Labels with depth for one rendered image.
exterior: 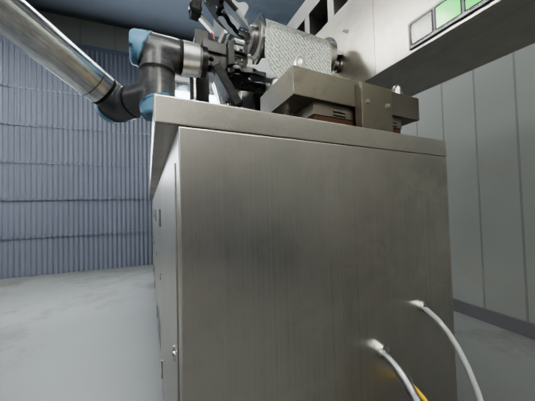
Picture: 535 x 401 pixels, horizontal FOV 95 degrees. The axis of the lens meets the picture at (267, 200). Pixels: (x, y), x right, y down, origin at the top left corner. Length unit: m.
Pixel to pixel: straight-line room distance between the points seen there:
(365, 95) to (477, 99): 1.56
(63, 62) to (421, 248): 0.84
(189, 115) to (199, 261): 0.20
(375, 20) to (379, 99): 0.37
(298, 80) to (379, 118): 0.21
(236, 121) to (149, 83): 0.29
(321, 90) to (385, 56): 0.36
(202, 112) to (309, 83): 0.27
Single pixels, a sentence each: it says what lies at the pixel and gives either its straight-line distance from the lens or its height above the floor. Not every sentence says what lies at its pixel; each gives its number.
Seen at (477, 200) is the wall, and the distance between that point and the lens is 2.06.
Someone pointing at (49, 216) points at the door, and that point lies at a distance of 4.01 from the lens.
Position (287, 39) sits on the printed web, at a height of 1.24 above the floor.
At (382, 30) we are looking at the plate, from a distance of 0.94.
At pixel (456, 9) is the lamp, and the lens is 0.81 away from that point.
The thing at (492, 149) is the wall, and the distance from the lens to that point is 2.04.
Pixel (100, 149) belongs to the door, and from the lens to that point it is 3.94.
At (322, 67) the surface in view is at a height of 1.18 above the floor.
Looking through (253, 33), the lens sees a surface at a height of 1.25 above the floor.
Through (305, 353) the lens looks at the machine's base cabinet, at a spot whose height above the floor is 0.50.
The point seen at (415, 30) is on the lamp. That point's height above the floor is 1.19.
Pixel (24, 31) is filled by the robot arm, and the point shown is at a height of 1.07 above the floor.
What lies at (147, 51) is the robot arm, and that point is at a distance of 0.67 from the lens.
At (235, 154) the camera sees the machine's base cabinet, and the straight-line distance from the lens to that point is 0.38.
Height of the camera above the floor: 0.75
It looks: 2 degrees up
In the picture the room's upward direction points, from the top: 1 degrees counter-clockwise
